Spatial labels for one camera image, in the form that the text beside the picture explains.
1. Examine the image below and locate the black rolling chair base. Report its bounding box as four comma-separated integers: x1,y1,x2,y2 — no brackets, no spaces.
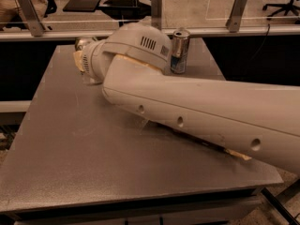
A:
262,0,300,21

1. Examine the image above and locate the silver blue energy drink can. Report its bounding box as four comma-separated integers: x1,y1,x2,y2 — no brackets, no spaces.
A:
171,28,190,74

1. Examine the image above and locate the brown cream snack bag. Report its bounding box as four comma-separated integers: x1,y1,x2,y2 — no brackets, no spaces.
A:
155,123,252,161

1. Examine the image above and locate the middle metal glass bracket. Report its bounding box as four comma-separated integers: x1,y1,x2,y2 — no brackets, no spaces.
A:
151,0,162,30

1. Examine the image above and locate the black office chair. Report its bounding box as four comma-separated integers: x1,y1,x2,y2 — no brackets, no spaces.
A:
98,0,151,26

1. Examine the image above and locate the green white 7up can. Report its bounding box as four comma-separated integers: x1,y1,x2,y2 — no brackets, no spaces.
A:
75,37,98,51

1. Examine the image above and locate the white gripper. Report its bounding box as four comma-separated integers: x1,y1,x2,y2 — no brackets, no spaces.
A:
73,39,114,83

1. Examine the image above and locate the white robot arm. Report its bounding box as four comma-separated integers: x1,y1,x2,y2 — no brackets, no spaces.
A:
73,23,300,174

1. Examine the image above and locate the right metal glass bracket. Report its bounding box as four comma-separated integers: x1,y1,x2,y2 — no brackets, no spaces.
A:
226,0,248,33

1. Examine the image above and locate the metal glass bracket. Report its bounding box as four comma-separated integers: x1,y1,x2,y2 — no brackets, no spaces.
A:
226,0,248,33
17,0,45,37
151,0,162,30

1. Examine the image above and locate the person in tan clothes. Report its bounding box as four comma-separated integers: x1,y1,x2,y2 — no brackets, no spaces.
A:
0,0,57,30

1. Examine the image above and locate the left metal glass bracket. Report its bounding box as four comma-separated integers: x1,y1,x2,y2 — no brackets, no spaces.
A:
17,0,45,37

